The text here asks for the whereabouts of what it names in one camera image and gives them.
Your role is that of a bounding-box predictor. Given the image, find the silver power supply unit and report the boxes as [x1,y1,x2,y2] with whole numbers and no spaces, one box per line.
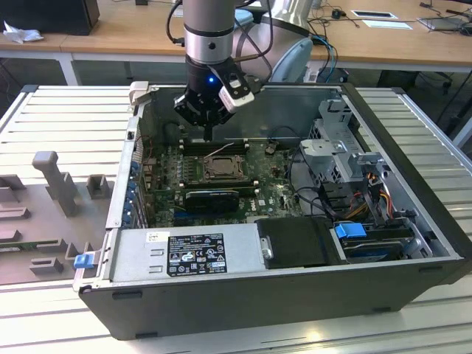
[108,223,266,283]

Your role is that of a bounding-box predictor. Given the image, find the black plastic shroud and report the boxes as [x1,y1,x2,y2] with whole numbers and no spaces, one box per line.
[255,216,342,270]

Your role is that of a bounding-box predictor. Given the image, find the black open PC case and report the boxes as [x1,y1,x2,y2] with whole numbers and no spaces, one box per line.
[72,81,472,341]

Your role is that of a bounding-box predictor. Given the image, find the white framed desk grommet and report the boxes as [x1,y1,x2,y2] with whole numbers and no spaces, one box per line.
[350,10,399,20]

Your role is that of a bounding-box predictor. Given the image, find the crumpled white paper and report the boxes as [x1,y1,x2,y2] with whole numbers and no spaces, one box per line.
[2,20,45,45]

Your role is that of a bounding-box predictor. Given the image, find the CPU socket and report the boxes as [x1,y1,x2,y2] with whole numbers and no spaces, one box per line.
[201,154,249,183]

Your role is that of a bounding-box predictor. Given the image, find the black internal cable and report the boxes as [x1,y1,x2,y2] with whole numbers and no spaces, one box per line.
[285,147,335,219]

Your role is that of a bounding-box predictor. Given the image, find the blue disk carrier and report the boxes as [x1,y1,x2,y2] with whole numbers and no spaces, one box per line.
[333,222,368,243]

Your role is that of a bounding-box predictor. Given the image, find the grey parts rack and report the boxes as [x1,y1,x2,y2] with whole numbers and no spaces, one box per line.
[0,150,116,287]

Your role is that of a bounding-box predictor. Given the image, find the blue cable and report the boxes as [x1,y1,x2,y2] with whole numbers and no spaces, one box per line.
[313,35,339,74]

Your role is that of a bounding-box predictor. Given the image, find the green motherboard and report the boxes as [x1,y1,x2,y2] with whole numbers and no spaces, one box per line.
[142,142,307,228]

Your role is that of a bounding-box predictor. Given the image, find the black computer tower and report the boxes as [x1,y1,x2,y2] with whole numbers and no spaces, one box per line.
[0,0,101,36]

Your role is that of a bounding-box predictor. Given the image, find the thin metal locking lever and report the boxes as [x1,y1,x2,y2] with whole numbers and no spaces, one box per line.
[206,142,236,159]

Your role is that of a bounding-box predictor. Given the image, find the blue expansion slot clips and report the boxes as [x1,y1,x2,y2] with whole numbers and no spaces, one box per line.
[124,160,140,226]

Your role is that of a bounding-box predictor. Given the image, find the metal CPU socket cover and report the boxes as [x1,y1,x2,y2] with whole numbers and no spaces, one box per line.
[204,154,246,181]

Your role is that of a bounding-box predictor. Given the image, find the green RAM stick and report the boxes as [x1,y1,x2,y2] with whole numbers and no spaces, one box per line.
[0,241,40,255]

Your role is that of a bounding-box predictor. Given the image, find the hard disk drive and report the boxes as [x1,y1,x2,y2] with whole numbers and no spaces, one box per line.
[341,235,403,263]

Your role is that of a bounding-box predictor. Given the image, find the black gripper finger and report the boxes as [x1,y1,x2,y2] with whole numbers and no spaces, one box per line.
[173,94,210,143]
[208,109,237,143]

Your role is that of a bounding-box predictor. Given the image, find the long wooden desk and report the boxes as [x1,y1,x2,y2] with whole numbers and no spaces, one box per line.
[0,0,472,74]

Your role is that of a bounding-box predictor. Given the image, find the yellow red wire bundle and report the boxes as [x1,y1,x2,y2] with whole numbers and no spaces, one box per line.
[348,186,392,219]

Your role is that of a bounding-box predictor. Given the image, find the black graphics card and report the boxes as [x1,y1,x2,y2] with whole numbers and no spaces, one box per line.
[184,190,240,214]

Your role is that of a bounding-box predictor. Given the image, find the black camera cable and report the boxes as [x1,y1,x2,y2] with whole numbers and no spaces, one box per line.
[166,0,274,82]

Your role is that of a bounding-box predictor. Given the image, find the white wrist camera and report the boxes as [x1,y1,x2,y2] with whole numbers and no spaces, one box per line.
[217,72,256,114]

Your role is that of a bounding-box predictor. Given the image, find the grey case release latch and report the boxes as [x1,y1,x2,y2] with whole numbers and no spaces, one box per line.
[128,81,151,108]

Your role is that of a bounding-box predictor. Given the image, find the black RAM slots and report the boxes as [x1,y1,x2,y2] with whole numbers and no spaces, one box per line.
[182,178,260,197]

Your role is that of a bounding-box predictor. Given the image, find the silver metal drive cage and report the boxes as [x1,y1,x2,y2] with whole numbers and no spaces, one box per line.
[298,98,392,185]

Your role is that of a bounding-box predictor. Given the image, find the grey tablet device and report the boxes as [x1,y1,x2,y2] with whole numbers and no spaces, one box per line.
[416,16,466,32]

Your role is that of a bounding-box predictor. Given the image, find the white paper sheet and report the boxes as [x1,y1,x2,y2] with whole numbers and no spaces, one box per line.
[362,18,414,31]

